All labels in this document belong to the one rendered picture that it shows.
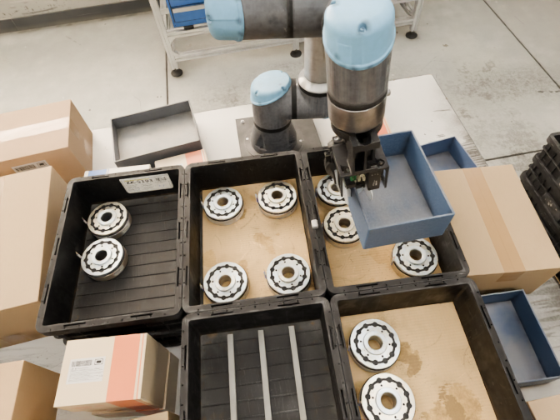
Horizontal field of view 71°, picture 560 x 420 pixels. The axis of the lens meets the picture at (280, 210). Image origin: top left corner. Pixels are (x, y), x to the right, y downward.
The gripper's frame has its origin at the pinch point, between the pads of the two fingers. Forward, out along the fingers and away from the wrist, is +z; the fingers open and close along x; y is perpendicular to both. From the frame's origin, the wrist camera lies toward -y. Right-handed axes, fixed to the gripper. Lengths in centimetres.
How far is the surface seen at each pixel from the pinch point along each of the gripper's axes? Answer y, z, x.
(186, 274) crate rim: 2.0, 16.9, -37.0
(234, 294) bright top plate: 6.0, 23.5, -28.2
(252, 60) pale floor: -197, 111, -19
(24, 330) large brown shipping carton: 3, 27, -82
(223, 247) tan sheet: -7.9, 26.2, -30.4
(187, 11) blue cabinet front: -195, 67, -50
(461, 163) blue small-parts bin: -30, 44, 43
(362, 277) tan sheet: 5.9, 29.1, 1.2
